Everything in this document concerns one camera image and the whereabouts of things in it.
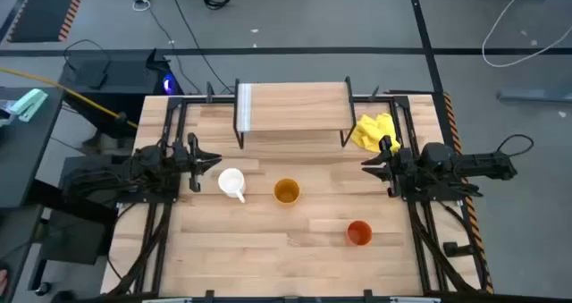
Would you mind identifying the black clamp knob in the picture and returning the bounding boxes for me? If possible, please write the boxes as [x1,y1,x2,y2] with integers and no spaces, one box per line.
[442,241,475,258]

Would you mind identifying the grey metal stand foot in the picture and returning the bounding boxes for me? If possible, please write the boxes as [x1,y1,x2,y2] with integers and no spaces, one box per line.
[496,87,572,103]

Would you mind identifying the yellow plastic cup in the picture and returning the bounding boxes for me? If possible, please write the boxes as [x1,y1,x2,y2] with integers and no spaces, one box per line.
[273,178,301,206]

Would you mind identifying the black aluminium table frame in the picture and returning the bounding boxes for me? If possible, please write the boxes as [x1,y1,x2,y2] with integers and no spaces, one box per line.
[106,92,492,303]

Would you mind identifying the clear plastic packet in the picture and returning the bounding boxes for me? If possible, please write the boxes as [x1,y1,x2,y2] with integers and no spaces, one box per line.
[0,97,17,128]

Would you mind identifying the orange plastic cup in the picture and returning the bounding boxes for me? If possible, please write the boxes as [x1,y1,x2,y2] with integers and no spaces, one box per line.
[345,220,374,248]

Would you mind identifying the black desk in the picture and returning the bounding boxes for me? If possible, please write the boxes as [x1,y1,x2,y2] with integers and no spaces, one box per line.
[0,86,66,210]

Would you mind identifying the wooden shelf with black legs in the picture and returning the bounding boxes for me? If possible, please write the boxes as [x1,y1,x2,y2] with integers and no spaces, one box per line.
[232,75,358,151]

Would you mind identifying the black adapter with cable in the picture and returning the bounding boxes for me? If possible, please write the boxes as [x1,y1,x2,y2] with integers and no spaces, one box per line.
[62,38,113,91]

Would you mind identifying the black orange hazard strip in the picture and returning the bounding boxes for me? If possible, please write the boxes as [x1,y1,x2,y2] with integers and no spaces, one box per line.
[442,92,495,295]

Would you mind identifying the black equipment box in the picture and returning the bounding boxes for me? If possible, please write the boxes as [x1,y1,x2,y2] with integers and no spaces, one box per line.
[38,208,108,266]

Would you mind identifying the black mat with orange stripes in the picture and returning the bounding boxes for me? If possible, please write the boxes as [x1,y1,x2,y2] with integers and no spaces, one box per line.
[0,0,88,44]

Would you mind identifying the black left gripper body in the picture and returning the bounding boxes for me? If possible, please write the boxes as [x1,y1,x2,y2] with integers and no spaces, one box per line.
[172,132,201,193]

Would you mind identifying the white mug with handle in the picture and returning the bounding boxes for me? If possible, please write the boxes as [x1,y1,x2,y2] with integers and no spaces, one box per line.
[217,167,248,205]

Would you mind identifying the thin grey floor cable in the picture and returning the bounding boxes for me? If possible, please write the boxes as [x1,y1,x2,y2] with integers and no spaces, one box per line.
[132,0,201,94]

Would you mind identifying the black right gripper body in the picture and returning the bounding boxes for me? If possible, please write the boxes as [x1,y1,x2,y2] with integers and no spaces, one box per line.
[379,135,410,198]

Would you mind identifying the thick black floor cable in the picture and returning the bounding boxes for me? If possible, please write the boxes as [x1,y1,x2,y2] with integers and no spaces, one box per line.
[165,0,233,94]

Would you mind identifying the teal stapler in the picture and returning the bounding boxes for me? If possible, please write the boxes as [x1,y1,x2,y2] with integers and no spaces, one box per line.
[9,88,49,123]

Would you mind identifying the black computer tower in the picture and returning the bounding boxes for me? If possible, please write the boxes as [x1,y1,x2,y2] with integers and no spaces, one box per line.
[58,47,184,139]

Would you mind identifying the yellow cloth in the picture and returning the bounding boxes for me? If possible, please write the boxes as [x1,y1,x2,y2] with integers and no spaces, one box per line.
[349,113,402,154]

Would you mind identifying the white floor cable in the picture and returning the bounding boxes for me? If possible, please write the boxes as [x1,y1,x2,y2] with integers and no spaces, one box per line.
[481,0,572,69]

